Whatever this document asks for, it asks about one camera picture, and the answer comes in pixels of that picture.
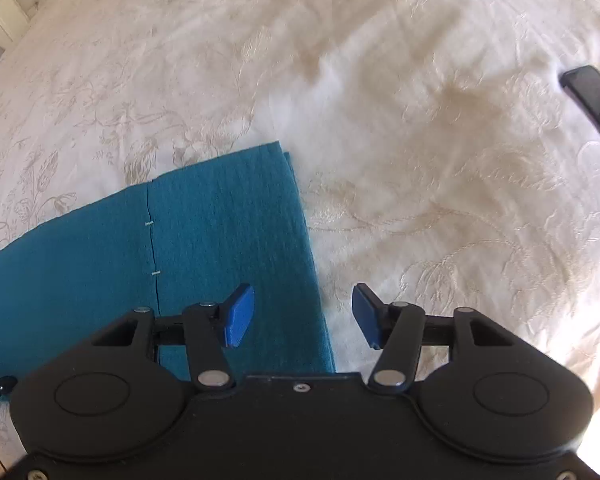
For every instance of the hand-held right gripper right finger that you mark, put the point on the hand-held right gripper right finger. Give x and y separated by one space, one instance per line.
366 315

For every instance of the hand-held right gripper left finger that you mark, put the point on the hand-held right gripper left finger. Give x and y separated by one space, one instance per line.
239 315

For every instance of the teal pants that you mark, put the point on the teal pants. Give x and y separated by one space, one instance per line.
220 220

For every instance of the white embroidered bedspread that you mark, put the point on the white embroidered bedspread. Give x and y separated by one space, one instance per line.
405 160

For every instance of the black smartphone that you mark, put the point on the black smartphone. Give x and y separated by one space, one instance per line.
596 97

